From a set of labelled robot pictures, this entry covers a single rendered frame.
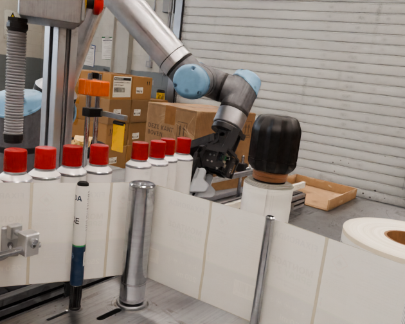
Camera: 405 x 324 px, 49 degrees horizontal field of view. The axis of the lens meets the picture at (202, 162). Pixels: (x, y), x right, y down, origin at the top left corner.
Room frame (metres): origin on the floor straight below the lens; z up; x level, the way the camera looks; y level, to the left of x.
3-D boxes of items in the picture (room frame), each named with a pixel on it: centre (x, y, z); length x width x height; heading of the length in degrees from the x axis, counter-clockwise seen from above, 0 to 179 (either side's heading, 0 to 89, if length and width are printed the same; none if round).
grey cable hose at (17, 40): (0.77, 0.33, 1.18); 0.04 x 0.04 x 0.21
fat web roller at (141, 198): (0.62, 0.08, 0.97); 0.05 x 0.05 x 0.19
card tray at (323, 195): (1.66, -0.42, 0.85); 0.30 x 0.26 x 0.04; 145
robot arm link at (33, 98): (1.12, 0.47, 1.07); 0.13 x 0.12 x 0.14; 170
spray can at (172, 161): (0.96, 0.08, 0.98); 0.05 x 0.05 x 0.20
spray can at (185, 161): (1.00, 0.05, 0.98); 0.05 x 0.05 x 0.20
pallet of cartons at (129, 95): (5.12, 1.11, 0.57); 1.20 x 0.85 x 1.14; 153
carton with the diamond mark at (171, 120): (1.57, 0.02, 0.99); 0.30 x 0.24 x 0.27; 137
